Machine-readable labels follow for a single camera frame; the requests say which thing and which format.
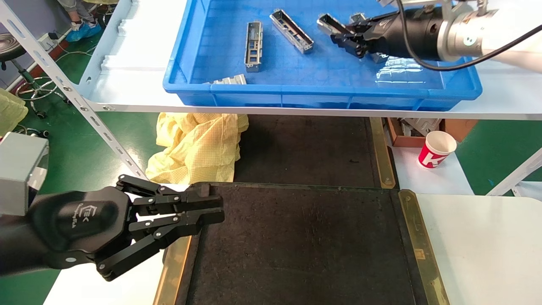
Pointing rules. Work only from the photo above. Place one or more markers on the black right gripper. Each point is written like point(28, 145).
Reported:
point(410, 34)

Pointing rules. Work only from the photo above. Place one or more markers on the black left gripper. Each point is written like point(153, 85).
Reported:
point(76, 224)

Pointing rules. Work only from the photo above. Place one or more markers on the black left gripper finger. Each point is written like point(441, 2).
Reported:
point(203, 199)
point(207, 218)

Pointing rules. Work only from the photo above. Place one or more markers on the grey metal channel part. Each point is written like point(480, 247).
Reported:
point(254, 46)
point(330, 23)
point(380, 58)
point(232, 80)
point(293, 31)

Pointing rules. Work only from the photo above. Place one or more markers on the yellow checked cloth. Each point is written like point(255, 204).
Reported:
point(199, 142)

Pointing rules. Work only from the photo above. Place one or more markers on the blue plastic tray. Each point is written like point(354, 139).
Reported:
point(317, 91)

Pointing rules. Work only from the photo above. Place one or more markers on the grey parts in cardboard box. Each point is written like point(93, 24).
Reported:
point(421, 126)

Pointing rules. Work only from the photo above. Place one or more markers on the yellow-green cloth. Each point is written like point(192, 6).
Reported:
point(10, 112)

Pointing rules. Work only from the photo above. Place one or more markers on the white metal shelf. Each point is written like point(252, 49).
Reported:
point(135, 84)

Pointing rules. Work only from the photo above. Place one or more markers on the brown cardboard box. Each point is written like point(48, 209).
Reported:
point(459, 127)

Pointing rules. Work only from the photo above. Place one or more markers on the red white paper cup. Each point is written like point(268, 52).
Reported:
point(436, 154)

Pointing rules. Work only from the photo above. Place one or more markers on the white power strip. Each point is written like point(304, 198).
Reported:
point(48, 39)

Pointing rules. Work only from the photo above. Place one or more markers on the black round stool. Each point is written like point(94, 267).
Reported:
point(8, 44)

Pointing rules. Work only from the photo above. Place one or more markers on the blue shoe cover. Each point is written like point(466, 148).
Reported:
point(82, 30)

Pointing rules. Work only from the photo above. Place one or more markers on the white shelf leg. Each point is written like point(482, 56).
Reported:
point(516, 171)

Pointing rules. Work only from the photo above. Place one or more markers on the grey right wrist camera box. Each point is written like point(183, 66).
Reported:
point(406, 2)

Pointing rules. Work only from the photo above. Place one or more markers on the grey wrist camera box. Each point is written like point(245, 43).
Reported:
point(19, 169)
point(406, 2)

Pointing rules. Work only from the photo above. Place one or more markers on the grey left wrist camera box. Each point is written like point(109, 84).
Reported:
point(19, 169)

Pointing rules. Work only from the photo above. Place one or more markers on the white perforated shelf post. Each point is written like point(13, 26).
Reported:
point(59, 76)

